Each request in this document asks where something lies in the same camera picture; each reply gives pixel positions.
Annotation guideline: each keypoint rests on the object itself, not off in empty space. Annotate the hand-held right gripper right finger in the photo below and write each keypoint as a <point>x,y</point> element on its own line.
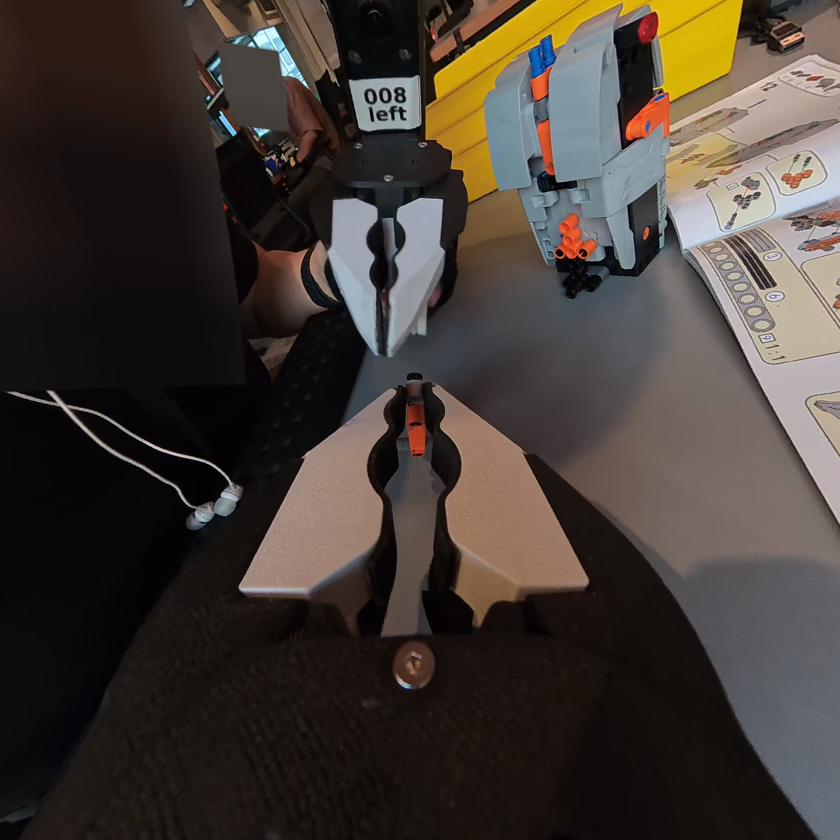
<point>512,525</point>

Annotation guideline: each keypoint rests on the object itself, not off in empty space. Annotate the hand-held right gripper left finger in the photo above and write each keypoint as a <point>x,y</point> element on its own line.
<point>328,525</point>

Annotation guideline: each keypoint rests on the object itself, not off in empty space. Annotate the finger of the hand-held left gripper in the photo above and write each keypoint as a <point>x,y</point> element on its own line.
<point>351,249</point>
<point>420,262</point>

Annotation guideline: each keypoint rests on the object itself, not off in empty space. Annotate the orange and grey brick connector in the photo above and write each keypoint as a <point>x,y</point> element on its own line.
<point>415,426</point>

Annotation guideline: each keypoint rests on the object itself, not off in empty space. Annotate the grey building-block robot model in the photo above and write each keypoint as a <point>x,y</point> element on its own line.
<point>577,144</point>

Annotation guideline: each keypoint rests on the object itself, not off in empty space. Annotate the person's left forearm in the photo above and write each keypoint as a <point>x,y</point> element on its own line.
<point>275,295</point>

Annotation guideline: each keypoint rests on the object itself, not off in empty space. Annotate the person's left hand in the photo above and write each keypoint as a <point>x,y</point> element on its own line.
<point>327,279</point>

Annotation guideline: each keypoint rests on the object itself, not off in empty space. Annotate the black wristband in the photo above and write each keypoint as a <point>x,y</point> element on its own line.
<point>307,275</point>

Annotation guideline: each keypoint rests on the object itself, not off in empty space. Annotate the yellow storage bin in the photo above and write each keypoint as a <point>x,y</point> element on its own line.
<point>472,85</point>

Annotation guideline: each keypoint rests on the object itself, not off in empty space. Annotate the person's black shirt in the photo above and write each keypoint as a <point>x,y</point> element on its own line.
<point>79,558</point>

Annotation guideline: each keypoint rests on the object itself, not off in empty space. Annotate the white instruction booklet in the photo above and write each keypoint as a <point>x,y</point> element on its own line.
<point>774,229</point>

